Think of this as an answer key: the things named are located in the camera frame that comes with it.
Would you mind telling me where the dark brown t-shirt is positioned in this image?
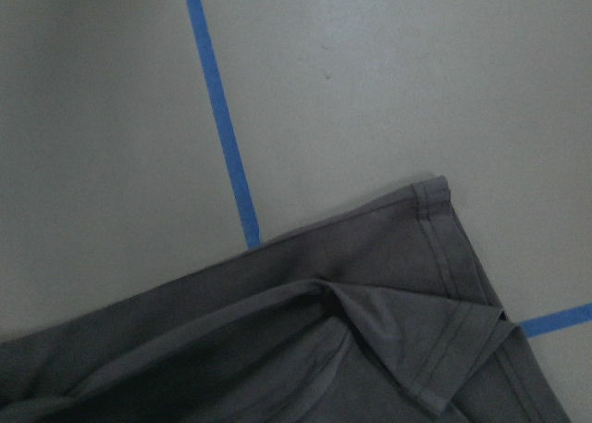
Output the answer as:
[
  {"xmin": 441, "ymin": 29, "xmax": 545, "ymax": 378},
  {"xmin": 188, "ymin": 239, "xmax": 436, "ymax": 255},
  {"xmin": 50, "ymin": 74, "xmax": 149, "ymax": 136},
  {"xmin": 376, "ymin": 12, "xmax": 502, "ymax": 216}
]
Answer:
[{"xmin": 1, "ymin": 177, "xmax": 568, "ymax": 422}]

